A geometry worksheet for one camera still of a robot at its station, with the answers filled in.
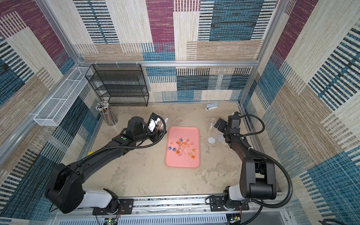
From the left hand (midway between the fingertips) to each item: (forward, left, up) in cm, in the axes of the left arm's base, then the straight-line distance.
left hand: (163, 129), depth 82 cm
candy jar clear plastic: (+12, -31, -17) cm, 37 cm away
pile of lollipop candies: (-2, -9, -18) cm, 21 cm away
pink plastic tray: (-9, -4, -21) cm, 23 cm away
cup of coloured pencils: (+18, +40, -5) cm, 44 cm away
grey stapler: (+34, -35, -16) cm, 51 cm away
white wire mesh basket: (+2, +53, +15) cm, 55 cm away
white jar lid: (+3, -30, -18) cm, 35 cm away
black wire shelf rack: (+43, +35, 0) cm, 55 cm away
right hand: (+7, -38, -7) cm, 40 cm away
